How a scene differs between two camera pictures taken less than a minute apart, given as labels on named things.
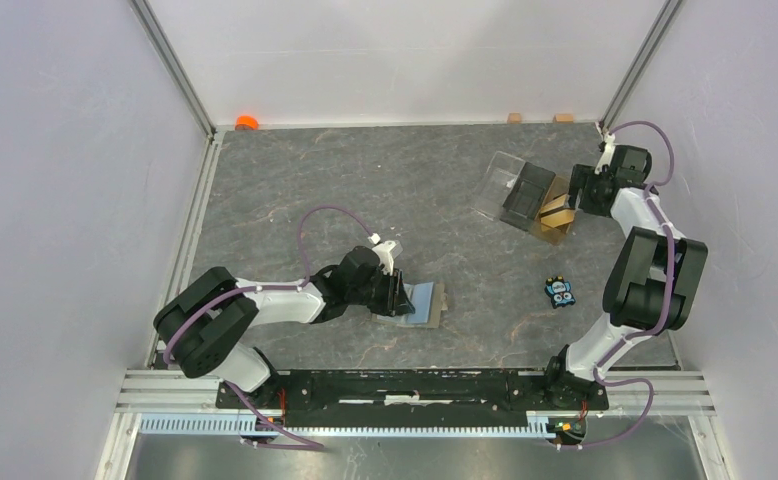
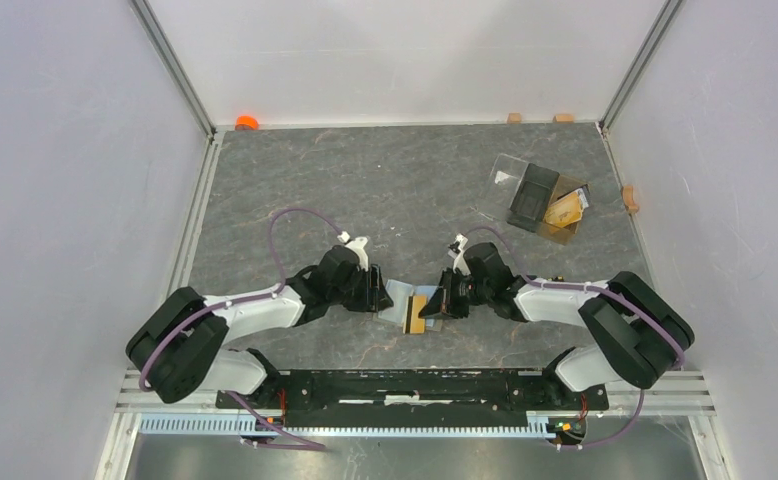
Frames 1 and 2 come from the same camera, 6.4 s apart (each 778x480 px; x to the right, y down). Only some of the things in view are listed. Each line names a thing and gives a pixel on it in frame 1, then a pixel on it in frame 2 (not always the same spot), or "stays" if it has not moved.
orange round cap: (246, 122) stays
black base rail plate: (415, 399) stays
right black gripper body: (588, 201) to (463, 293)
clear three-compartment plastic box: (526, 196) stays
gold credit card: (558, 218) to (417, 324)
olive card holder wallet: (428, 301) stays
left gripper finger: (405, 305) to (379, 297)
